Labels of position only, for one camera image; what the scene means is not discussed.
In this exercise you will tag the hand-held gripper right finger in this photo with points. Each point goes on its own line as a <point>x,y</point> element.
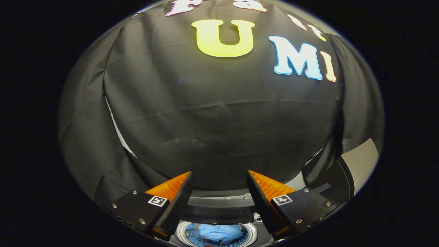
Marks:
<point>262,202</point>

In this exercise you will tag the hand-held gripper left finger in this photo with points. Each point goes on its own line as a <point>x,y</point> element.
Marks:
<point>178,202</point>

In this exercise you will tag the light blue polo shirt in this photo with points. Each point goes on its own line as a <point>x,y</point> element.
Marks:
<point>219,233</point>

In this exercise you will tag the black backdrop cloth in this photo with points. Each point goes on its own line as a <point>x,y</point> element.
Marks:
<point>205,103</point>

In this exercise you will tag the beige cabinet with dark top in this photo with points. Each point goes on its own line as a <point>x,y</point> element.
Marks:
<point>360,164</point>

